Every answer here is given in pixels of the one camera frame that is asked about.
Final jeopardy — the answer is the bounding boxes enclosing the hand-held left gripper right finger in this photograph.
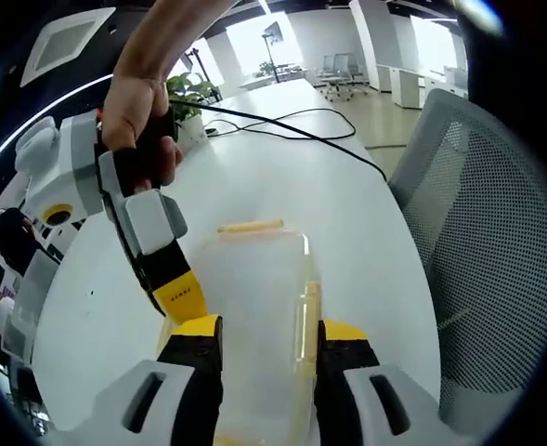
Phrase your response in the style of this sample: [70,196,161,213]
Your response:
[313,319,441,446]

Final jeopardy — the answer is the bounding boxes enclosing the green potted plant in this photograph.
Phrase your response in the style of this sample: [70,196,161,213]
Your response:
[164,71,222,123]

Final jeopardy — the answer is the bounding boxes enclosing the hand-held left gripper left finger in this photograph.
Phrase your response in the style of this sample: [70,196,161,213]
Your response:
[94,314,225,446]

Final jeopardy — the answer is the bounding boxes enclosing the person's right hand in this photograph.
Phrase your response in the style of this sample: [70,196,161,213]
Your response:
[100,75,185,196]

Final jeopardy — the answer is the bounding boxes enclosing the grey mesh office chair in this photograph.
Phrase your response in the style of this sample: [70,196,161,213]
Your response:
[386,87,547,419]

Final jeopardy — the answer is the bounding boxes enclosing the black tripod with camera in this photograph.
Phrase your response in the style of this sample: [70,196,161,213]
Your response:
[262,21,287,85]

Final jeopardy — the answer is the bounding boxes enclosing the square ceiling air vent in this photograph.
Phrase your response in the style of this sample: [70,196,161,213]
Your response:
[20,6,117,88]

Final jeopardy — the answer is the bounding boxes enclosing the curved ceiling light strip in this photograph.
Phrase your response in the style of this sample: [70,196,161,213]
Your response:
[0,73,115,190]

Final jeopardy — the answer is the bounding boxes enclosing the white office chair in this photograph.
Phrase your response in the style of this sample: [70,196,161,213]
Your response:
[0,253,61,361]

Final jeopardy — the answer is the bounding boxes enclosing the monitor on black stand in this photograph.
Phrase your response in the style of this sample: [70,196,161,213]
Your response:
[185,47,211,92]

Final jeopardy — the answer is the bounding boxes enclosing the black cable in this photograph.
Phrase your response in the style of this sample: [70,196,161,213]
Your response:
[167,96,389,183]
[202,107,358,141]

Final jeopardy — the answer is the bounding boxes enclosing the clear plastic container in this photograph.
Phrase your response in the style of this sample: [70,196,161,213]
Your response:
[159,217,326,446]

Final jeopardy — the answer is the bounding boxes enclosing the white low cabinet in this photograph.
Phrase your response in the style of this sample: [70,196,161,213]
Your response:
[373,62,428,112]

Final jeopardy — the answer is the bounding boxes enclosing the grey swivel office chair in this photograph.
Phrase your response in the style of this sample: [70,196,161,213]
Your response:
[340,50,370,101]
[318,53,348,101]

